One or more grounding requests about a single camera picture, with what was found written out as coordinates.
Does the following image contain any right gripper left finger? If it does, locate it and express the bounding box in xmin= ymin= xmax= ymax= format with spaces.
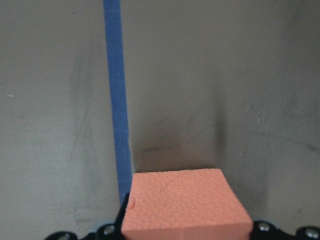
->
xmin=45 ymin=192 xmax=130 ymax=240

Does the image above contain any orange foam cube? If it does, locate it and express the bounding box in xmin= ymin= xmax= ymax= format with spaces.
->
xmin=121 ymin=168 xmax=253 ymax=240

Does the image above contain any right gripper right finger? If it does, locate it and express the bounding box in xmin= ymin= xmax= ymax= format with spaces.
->
xmin=249 ymin=220 xmax=320 ymax=240

